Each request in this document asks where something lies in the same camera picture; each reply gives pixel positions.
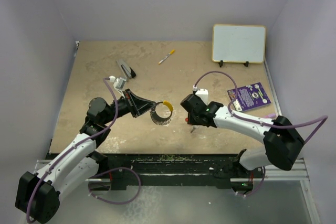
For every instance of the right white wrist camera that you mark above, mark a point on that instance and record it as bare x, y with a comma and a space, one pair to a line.
201, 93

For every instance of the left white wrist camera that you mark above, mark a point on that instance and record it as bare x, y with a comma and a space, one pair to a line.
118, 84

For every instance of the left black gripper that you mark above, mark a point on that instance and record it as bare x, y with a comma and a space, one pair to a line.
132, 107

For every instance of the white yellow marker pen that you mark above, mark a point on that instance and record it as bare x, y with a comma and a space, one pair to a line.
168, 55

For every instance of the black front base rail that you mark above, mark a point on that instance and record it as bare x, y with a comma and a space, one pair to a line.
119, 171

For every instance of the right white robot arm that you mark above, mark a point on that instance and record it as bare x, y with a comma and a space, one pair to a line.
282, 142

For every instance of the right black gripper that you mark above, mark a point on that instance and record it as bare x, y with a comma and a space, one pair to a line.
191, 120

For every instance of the red key tag with key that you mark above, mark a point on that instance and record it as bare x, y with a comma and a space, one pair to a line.
193, 127

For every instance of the purple booklet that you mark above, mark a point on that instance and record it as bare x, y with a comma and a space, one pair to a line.
250, 97

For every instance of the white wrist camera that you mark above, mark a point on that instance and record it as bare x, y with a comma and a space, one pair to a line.
118, 84
201, 93

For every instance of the pink eraser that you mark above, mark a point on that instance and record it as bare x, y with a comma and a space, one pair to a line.
271, 116

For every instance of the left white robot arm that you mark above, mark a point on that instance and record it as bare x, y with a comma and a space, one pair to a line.
39, 194

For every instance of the small whiteboard yellow frame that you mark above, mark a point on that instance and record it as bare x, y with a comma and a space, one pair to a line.
238, 43

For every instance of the silver black stapler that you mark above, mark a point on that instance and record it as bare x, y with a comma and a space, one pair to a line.
127, 71

